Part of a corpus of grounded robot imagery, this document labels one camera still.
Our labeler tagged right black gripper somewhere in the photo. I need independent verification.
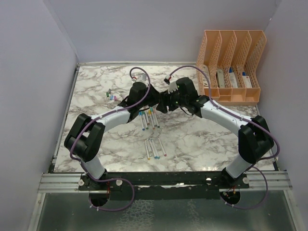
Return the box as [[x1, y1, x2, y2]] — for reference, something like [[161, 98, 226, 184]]
[[156, 86, 188, 114]]

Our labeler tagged brown cap marker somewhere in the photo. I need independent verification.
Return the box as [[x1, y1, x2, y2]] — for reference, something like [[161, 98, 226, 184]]
[[144, 112, 150, 125]]

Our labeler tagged green cap marker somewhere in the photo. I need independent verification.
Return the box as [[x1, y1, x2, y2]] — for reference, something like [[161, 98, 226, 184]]
[[144, 140, 151, 160], [141, 111, 149, 130]]

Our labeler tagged magenta cap marker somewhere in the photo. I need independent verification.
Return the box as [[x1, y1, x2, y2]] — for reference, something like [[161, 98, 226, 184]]
[[158, 137, 167, 156]]

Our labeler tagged light blue cap marker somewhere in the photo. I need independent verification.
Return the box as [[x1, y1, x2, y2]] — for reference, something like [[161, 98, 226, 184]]
[[149, 139, 160, 159]]

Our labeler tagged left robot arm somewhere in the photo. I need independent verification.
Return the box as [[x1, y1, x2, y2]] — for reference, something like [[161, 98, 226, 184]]
[[64, 82, 159, 190]]

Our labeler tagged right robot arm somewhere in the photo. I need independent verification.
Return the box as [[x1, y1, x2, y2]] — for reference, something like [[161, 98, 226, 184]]
[[157, 77, 274, 188]]

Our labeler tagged blue cap left marker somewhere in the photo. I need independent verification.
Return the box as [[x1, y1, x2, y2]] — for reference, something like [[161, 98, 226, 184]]
[[139, 112, 145, 131]]

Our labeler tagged peach plastic file organizer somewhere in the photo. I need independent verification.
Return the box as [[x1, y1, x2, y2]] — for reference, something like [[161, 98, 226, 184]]
[[196, 30, 267, 106]]

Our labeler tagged white box in organizer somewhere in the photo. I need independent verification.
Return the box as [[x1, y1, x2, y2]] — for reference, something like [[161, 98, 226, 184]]
[[242, 72, 252, 88]]

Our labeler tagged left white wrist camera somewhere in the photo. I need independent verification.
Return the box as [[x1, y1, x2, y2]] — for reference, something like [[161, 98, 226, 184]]
[[136, 73, 148, 86]]

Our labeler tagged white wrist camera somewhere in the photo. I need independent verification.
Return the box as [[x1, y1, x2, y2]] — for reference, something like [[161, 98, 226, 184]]
[[136, 73, 148, 86], [167, 81, 178, 94]]

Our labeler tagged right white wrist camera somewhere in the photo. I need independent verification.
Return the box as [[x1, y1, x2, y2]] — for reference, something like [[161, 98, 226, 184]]
[[167, 81, 178, 94]]

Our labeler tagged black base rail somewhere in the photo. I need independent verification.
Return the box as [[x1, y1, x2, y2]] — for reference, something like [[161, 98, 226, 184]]
[[78, 171, 249, 201]]

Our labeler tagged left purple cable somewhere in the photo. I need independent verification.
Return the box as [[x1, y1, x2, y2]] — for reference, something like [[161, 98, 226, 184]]
[[69, 66, 151, 212]]

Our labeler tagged purple cable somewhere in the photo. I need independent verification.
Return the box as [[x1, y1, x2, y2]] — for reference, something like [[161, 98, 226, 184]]
[[164, 65, 281, 209], [69, 66, 151, 212]]

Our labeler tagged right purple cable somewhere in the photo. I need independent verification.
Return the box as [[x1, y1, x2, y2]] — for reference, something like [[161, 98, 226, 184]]
[[164, 65, 281, 209]]

